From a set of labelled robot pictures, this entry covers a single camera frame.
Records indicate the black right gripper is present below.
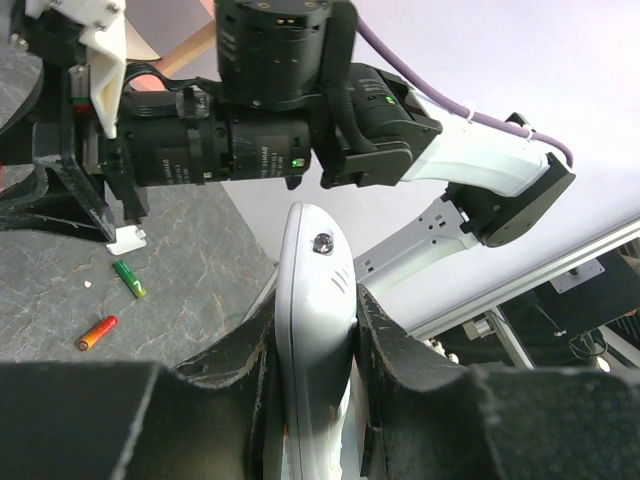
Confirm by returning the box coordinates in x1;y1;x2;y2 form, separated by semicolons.
1;65;149;244

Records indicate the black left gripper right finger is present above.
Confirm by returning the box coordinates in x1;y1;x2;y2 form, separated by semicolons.
354;287;639;479

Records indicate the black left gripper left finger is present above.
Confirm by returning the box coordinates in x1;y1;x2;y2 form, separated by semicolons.
1;300;284;479

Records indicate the white battery cover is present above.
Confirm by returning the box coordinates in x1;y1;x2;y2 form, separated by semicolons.
106;225;147;256

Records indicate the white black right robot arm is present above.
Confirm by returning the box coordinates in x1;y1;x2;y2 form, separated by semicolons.
1;1;575;292

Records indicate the green battery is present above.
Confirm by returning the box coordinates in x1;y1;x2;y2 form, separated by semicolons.
112;260;146;299

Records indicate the black monitor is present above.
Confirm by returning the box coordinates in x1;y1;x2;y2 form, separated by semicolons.
529;249;640;369

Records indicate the pink three-tier shelf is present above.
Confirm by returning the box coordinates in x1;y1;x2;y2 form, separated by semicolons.
126;0;219;79

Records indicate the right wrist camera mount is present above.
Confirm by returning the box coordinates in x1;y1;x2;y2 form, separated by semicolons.
25;0;127;139

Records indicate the aluminium frame post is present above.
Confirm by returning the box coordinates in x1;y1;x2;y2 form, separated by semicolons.
407;214;640;341

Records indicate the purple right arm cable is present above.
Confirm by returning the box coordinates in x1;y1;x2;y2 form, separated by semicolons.
354;17;575;169

